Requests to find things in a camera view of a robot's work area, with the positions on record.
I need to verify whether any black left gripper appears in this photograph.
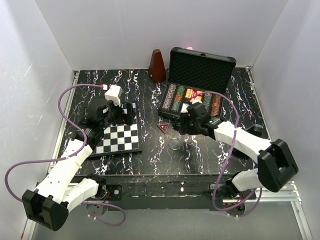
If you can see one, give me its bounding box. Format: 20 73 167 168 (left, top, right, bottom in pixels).
100 98 136 129

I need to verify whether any blue playing card box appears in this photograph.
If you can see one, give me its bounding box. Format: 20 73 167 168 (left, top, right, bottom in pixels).
180 103 189 113

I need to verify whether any clear round dealer button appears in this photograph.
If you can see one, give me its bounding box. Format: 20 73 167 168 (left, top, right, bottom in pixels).
168 138 182 151

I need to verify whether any red playing card box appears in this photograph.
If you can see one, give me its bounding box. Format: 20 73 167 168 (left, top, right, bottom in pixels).
185 88 203 100

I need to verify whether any black red all-in triangle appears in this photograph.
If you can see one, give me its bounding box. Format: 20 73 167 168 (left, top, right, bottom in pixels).
157 123 170 134

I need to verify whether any black poker chip case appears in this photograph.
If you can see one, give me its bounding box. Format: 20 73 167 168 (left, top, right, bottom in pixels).
158 47 237 132

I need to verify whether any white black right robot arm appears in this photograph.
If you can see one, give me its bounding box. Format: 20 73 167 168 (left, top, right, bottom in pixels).
174 102 299 199

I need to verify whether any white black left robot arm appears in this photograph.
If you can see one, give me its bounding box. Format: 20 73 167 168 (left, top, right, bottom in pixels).
22 97 136 232

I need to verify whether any black white chessboard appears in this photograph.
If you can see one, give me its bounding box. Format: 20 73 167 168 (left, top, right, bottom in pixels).
90 101 142 157

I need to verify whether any pink grey chip stack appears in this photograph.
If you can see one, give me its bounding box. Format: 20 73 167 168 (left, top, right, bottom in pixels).
162 84 176 110

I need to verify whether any orange black chip stack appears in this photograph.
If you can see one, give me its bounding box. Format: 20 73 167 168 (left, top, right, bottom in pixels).
210 94 223 117

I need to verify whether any green yellow chip stack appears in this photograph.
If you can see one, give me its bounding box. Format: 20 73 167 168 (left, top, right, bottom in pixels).
174 86 186 102

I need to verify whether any brown wooden metronome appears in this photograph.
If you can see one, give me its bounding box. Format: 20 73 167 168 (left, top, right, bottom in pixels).
148 49 166 83

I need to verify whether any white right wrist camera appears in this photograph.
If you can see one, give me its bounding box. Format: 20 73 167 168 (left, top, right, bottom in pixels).
190 98 203 104

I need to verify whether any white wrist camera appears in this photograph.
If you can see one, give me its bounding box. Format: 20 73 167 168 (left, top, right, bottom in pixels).
104 84 123 107
190 98 203 104

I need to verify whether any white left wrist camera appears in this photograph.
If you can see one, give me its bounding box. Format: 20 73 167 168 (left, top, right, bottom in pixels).
104 84 123 107

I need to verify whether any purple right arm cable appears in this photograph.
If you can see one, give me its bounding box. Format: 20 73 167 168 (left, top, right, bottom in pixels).
191 91 263 218

